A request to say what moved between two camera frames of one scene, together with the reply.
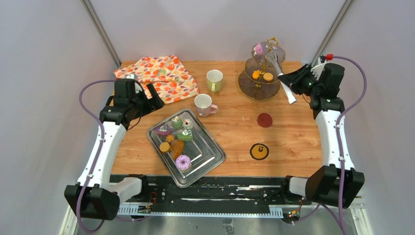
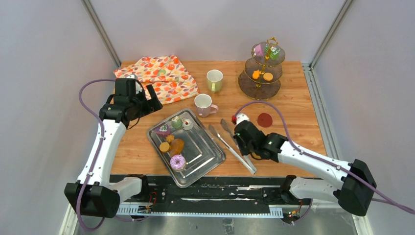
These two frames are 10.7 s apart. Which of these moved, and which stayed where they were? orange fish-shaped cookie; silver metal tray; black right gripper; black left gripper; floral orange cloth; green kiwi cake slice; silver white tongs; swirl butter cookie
Moved: green kiwi cake slice; black right gripper; silver white tongs
Stayed: orange fish-shaped cookie; floral orange cloth; black left gripper; silver metal tray; swirl butter cookie
